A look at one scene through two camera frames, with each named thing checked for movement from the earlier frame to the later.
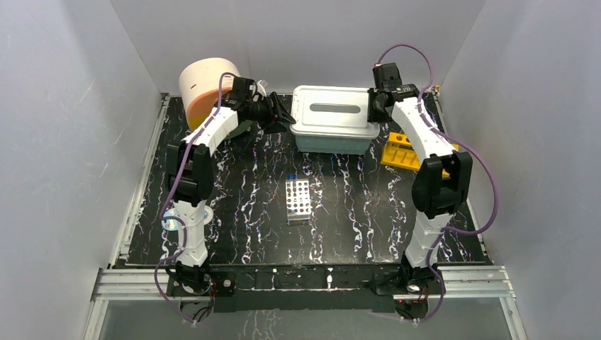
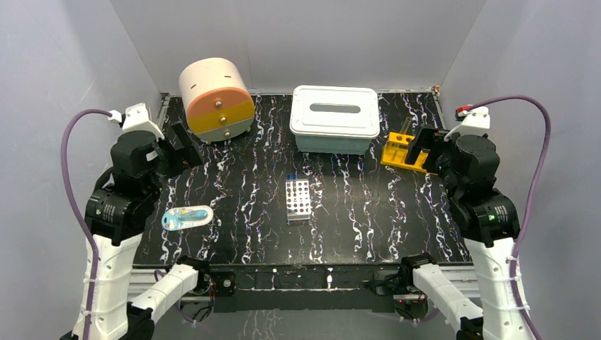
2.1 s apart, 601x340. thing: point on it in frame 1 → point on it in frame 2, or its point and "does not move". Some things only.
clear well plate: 298,200 does not move
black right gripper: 373,117 → 430,138
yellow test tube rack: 400,152 does not move
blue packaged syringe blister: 172,224 does not move
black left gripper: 269,112 → 177,147
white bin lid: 332,112 does not move
